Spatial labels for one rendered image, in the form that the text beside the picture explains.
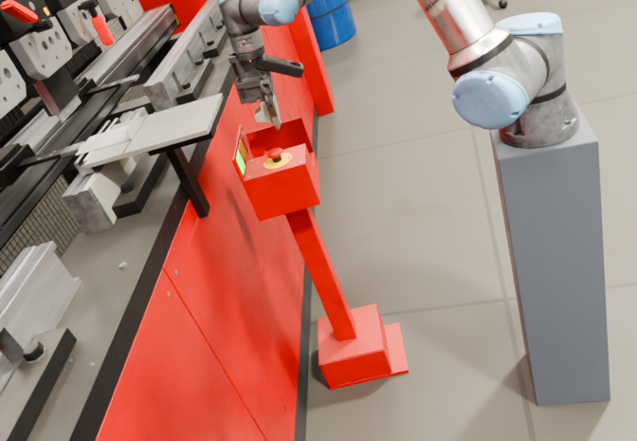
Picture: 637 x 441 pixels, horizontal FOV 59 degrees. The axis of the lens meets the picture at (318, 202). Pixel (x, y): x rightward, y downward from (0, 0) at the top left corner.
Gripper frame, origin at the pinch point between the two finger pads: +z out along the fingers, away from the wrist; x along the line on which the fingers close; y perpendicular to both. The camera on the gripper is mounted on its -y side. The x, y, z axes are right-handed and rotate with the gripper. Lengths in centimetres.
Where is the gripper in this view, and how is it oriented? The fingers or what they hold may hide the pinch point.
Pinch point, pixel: (280, 124)
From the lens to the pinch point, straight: 142.9
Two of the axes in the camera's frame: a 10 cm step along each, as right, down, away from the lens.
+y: -9.8, 1.9, 1.0
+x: 0.2, 5.4, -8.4
